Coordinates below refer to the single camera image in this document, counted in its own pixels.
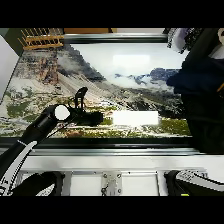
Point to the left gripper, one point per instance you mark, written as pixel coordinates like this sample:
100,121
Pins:
89,118

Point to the silver frame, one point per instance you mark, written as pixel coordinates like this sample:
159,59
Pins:
110,160

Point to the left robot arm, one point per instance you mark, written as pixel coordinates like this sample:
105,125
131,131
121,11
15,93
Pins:
39,126

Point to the black garment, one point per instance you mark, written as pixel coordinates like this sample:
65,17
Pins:
205,123

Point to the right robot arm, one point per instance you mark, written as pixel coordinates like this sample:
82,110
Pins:
200,181

